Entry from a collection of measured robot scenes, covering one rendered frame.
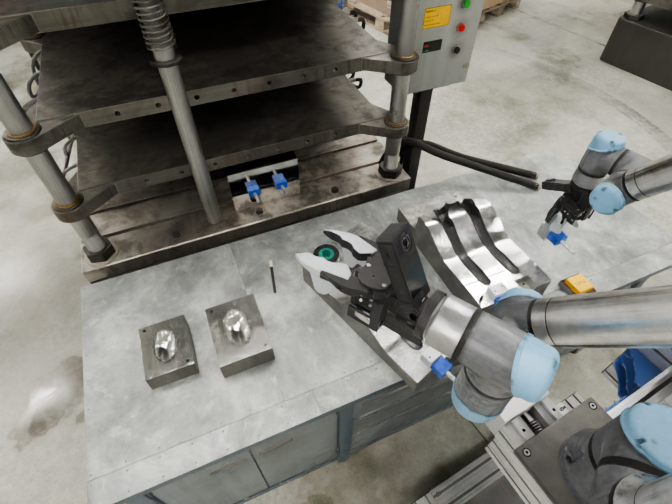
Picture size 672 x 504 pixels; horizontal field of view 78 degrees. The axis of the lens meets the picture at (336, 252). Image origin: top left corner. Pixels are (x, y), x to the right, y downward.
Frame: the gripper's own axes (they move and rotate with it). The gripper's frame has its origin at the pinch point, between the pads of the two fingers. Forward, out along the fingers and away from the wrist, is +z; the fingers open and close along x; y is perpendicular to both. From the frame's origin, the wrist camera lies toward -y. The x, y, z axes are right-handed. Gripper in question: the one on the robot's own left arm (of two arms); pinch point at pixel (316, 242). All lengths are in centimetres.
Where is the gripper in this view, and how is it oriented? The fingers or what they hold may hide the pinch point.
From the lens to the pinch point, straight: 62.7
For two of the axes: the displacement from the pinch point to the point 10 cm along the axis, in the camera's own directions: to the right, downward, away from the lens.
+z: -8.2, -4.3, 3.8
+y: -0.8, 7.3, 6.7
